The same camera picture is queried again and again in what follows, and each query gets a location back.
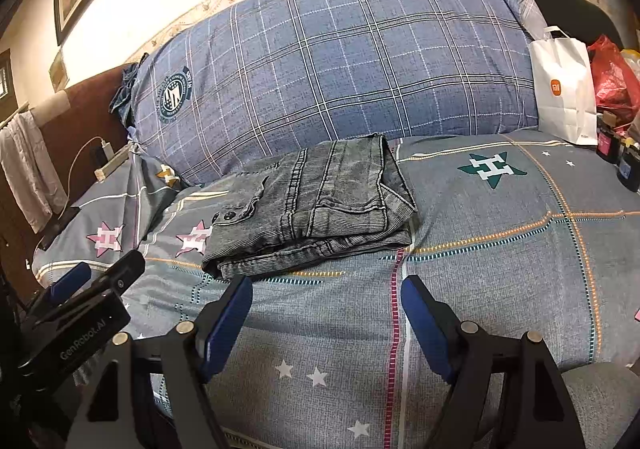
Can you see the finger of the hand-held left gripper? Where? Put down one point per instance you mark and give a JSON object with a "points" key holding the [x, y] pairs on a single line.
{"points": [[70, 281], [125, 269]]}

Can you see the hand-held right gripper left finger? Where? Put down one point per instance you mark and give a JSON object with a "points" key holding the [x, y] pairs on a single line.
{"points": [[227, 324]]}

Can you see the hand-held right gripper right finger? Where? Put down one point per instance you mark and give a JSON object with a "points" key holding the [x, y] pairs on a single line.
{"points": [[425, 324]]}

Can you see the grey denim pants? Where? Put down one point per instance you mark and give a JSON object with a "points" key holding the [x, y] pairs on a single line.
{"points": [[310, 209]]}

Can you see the black phone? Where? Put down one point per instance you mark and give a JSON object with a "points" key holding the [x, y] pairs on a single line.
{"points": [[57, 229]]}

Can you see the white power strip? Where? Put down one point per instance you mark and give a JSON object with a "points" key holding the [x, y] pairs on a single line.
{"points": [[112, 164]]}

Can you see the grey star print bedsheet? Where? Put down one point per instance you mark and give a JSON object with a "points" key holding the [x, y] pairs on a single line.
{"points": [[500, 239]]}

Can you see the light grey towel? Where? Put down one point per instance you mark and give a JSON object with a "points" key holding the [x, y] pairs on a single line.
{"points": [[30, 169]]}

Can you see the white charger plug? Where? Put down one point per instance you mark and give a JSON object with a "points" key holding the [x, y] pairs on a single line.
{"points": [[105, 150]]}

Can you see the brown headboard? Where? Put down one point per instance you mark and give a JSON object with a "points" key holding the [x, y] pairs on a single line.
{"points": [[90, 99]]}

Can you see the dark bottle blue label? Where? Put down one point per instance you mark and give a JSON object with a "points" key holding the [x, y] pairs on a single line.
{"points": [[629, 169]]}

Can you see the dark bottle pink label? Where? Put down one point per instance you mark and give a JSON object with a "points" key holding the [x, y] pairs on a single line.
{"points": [[607, 141]]}

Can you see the blue plaid quilt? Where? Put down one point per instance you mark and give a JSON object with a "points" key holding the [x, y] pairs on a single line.
{"points": [[350, 69]]}

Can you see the white paper bag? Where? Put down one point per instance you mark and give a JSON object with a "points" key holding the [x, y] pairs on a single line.
{"points": [[565, 94]]}

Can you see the red plastic bag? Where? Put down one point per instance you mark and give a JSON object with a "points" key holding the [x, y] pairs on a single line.
{"points": [[612, 79]]}

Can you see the black bag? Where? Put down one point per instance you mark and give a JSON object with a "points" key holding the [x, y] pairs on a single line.
{"points": [[575, 11]]}

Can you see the towel rail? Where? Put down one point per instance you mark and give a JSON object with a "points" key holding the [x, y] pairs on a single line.
{"points": [[15, 115]]}

